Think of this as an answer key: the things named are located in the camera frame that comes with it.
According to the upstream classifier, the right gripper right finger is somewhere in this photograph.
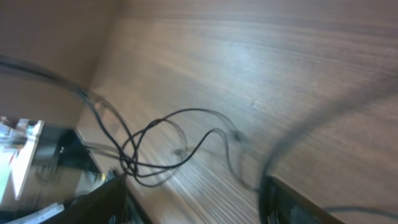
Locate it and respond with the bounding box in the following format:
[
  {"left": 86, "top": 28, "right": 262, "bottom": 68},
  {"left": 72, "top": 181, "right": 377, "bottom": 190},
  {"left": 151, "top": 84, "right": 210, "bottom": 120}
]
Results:
[{"left": 259, "top": 176, "right": 342, "bottom": 224}]

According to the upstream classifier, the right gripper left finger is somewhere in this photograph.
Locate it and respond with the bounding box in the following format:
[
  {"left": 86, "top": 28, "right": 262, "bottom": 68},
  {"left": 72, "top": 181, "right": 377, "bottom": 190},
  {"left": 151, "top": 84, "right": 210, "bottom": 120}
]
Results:
[{"left": 44, "top": 175, "right": 127, "bottom": 224}]

